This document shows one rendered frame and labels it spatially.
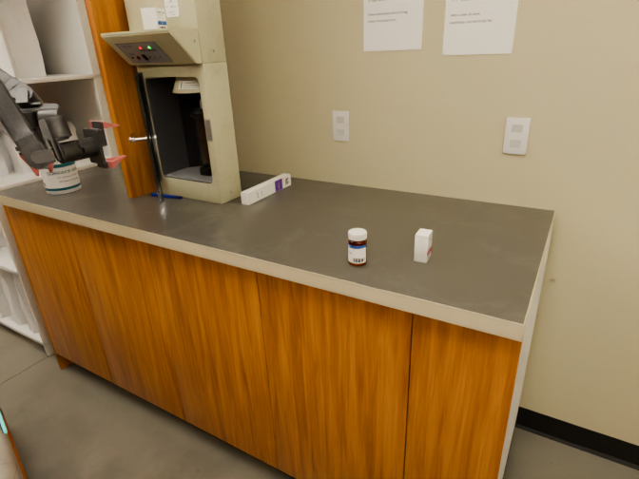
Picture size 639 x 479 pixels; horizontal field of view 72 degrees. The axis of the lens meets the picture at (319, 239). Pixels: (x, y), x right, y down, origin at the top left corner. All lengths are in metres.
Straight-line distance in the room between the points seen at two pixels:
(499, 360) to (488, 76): 0.90
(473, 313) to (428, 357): 0.19
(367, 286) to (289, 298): 0.27
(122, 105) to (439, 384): 1.40
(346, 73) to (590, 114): 0.80
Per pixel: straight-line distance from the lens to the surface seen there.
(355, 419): 1.33
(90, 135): 1.49
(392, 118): 1.66
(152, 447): 2.05
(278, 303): 1.23
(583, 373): 1.89
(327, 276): 1.05
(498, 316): 0.95
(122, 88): 1.79
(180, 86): 1.65
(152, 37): 1.53
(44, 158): 1.42
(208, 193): 1.64
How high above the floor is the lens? 1.44
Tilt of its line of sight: 24 degrees down
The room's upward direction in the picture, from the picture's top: 2 degrees counter-clockwise
